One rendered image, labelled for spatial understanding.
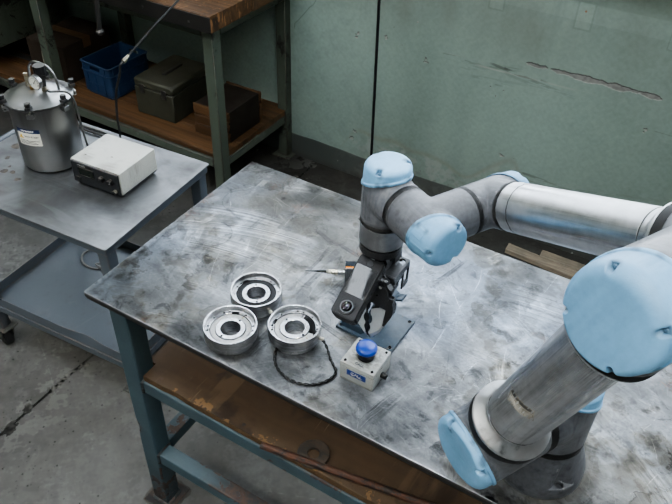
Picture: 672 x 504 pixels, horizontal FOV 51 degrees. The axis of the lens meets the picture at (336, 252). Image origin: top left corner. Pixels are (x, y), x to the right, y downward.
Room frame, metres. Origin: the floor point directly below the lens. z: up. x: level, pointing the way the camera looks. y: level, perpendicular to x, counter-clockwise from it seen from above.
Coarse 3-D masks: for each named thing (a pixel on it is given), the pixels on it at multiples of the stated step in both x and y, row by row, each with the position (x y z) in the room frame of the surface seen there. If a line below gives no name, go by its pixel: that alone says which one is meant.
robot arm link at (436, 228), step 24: (408, 192) 0.85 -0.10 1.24; (456, 192) 0.86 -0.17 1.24; (384, 216) 0.84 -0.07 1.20; (408, 216) 0.81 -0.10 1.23; (432, 216) 0.80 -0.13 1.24; (456, 216) 0.81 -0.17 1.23; (408, 240) 0.79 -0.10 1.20; (432, 240) 0.76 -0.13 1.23; (456, 240) 0.78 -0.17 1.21; (432, 264) 0.76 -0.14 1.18
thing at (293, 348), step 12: (276, 312) 1.00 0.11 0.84; (288, 312) 1.01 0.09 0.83; (300, 312) 1.01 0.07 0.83; (312, 312) 1.00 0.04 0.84; (288, 324) 0.98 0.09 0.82; (300, 324) 0.98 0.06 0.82; (276, 336) 0.94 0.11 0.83; (288, 336) 0.94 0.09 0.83; (300, 336) 0.94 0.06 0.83; (312, 336) 0.93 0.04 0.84; (288, 348) 0.92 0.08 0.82; (300, 348) 0.92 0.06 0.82; (312, 348) 0.94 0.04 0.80
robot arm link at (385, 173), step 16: (368, 160) 0.91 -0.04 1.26; (384, 160) 0.90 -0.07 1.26; (400, 160) 0.91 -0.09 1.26; (368, 176) 0.88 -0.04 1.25; (384, 176) 0.87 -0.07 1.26; (400, 176) 0.87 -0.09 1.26; (368, 192) 0.88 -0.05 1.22; (384, 192) 0.86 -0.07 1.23; (368, 208) 0.88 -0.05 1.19; (368, 224) 0.88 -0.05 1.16; (384, 224) 0.87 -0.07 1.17
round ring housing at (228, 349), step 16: (208, 320) 0.98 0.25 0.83; (224, 320) 0.98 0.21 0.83; (240, 320) 0.98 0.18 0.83; (256, 320) 0.97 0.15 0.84; (208, 336) 0.92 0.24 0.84; (224, 336) 0.94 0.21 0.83; (240, 336) 0.94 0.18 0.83; (256, 336) 0.95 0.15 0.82; (224, 352) 0.91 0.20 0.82; (240, 352) 0.92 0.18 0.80
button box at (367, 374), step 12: (348, 360) 0.87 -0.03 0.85; (360, 360) 0.87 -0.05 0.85; (372, 360) 0.87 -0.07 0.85; (384, 360) 0.88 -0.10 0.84; (348, 372) 0.86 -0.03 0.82; (360, 372) 0.85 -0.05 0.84; (372, 372) 0.85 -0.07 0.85; (384, 372) 0.87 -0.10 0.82; (360, 384) 0.85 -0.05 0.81; (372, 384) 0.84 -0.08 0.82
